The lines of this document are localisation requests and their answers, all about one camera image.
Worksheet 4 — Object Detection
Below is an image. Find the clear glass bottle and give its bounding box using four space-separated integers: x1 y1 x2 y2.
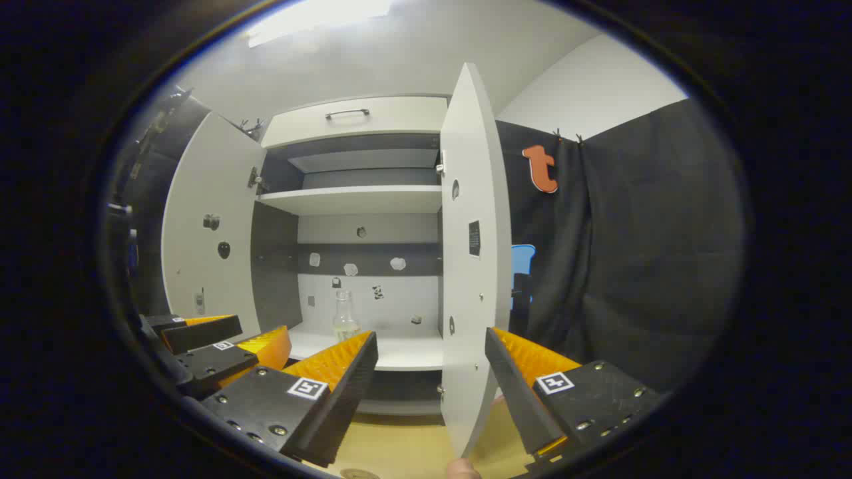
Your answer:
333 289 361 343

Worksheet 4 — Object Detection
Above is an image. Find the ceiling light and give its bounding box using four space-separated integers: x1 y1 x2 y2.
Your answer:
246 0 393 47

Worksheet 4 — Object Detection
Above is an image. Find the white cabinet shelf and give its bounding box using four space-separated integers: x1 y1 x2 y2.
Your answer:
258 185 443 216

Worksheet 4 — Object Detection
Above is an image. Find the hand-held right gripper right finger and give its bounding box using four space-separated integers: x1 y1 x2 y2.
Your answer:
485 327 666 466

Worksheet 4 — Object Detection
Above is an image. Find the white door with headphones sticker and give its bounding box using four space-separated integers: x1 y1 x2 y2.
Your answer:
439 63 513 460

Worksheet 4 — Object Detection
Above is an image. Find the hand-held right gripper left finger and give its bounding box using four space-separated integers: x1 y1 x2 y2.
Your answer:
200 331 379 468

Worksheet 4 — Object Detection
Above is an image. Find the white cabinet drawer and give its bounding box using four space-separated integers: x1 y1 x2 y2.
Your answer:
261 96 448 148

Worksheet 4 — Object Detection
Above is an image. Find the white door with camera sticker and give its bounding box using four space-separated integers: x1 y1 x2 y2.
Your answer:
162 112 267 340

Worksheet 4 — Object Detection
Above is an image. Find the black backdrop cloth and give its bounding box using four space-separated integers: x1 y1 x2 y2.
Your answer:
113 93 743 393

